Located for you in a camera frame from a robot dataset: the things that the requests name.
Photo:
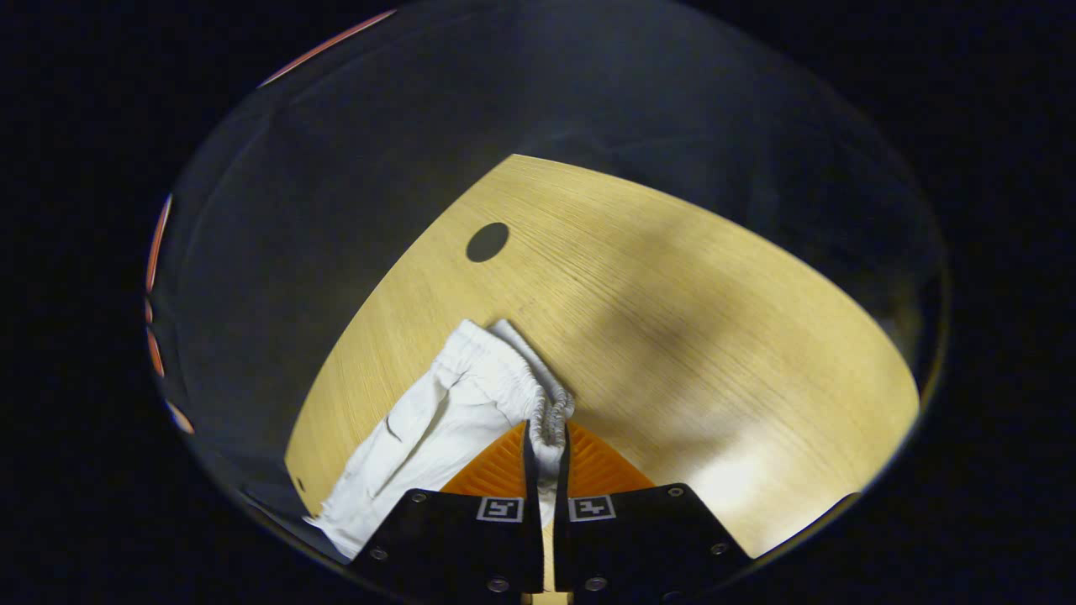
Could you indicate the white jeans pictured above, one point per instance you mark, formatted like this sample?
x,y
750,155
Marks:
x,y
437,420

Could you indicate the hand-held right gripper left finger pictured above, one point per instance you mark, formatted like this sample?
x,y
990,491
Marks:
x,y
471,546

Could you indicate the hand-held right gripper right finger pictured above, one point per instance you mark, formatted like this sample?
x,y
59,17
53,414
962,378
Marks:
x,y
639,546

